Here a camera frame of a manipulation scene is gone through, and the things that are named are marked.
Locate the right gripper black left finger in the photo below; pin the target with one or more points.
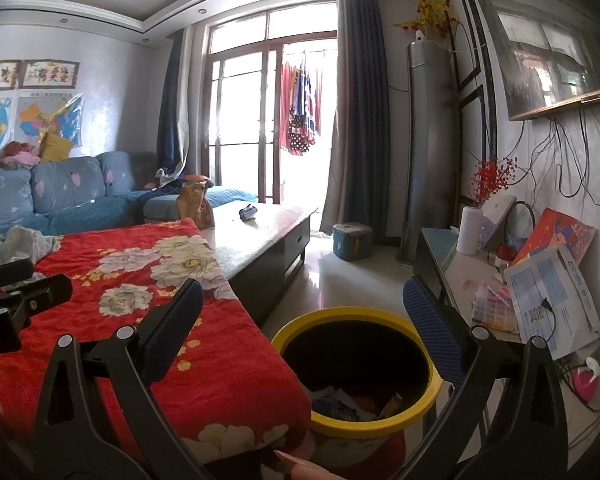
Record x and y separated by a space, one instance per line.
97 417

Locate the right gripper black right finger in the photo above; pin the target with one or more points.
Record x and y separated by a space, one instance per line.
506 418

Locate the yellow rimmed black trash bin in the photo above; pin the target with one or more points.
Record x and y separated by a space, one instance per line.
370 354

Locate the person's right hand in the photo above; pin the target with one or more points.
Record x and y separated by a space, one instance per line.
304 470

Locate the crumpled light green cloth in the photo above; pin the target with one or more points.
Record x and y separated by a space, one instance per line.
20 243

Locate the pink white small device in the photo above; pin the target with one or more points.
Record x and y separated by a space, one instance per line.
585 379

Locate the colourful sample card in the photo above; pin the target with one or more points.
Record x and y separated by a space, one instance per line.
493 308

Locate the blue heart pattern sofa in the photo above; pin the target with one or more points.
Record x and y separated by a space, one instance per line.
80 194

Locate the white blue printed box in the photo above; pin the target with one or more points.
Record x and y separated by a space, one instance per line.
551 300

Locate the pink clothes pile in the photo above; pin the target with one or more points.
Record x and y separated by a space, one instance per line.
17 155

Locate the yellow cushion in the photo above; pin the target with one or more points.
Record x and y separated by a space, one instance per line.
55 148

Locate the red floral blanket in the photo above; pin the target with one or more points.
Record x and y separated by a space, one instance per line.
217 379

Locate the china map poster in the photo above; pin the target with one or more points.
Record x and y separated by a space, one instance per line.
43 113

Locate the white paper towel roll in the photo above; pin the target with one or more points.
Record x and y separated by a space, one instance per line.
469 231

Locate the red picture book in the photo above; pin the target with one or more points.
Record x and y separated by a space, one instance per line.
556 228

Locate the brown paper bag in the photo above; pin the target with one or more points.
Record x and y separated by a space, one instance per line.
193 202

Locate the dark blue left curtain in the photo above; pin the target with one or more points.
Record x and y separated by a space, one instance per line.
173 125

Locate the framed calligraphy picture right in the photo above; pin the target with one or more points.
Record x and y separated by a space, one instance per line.
49 74

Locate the grey standing air conditioner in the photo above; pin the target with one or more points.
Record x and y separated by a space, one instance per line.
432 167

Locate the blue storage box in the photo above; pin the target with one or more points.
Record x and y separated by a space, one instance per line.
352 241

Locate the red berry decoration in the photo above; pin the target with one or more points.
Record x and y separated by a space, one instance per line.
491 177

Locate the dark coffee table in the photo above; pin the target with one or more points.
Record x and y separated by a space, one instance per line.
260 257

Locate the small dark toy on table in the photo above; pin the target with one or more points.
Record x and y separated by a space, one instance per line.
248 212

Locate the dark right curtain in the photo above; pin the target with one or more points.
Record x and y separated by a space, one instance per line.
359 170

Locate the hanging colourful laundry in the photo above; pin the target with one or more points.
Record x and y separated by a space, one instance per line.
299 108

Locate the yellow artificial flowers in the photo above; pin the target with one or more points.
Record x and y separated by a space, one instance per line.
435 19

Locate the wall mounted television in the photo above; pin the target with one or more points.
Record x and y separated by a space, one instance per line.
548 52

